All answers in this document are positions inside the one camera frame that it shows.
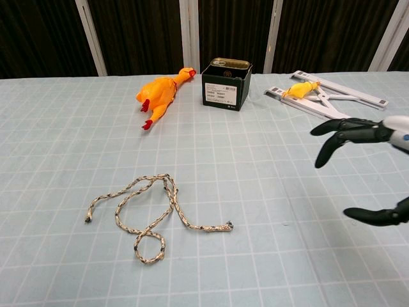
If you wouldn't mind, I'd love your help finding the small yellow rubber chicken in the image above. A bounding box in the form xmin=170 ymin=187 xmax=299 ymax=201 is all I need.
xmin=282 ymin=81 xmax=321 ymax=98

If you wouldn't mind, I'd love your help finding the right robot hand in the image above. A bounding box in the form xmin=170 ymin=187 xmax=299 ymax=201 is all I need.
xmin=309 ymin=114 xmax=409 ymax=228

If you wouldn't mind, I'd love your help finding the large orange rubber chicken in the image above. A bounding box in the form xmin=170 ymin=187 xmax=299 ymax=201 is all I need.
xmin=134 ymin=66 xmax=196 ymax=130

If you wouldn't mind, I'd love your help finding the gold metal tin can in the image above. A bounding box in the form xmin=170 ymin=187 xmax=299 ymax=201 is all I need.
xmin=209 ymin=57 xmax=251 ymax=70

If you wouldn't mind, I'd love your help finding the beige speckled braided rope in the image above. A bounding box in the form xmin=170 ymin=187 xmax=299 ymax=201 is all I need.
xmin=84 ymin=173 xmax=235 ymax=265

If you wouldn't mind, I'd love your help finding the white frame post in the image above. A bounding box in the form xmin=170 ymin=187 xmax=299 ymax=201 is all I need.
xmin=263 ymin=0 xmax=284 ymax=74
xmin=75 ymin=0 xmax=108 ymax=77
xmin=178 ymin=0 xmax=201 ymax=75
xmin=369 ymin=0 xmax=409 ymax=72

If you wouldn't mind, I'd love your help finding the white folding laptop stand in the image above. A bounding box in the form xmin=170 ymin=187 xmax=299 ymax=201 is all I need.
xmin=263 ymin=70 xmax=390 ymax=121

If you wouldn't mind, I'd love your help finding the black ribbed backdrop curtain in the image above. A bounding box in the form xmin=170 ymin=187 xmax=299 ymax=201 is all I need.
xmin=0 ymin=0 xmax=409 ymax=79

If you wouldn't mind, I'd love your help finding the light blue checked tablecloth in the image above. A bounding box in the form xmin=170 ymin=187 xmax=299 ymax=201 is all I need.
xmin=0 ymin=72 xmax=409 ymax=307

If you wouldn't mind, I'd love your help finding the black cardboard box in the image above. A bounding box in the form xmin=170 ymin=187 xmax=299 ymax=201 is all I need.
xmin=201 ymin=61 xmax=254 ymax=112

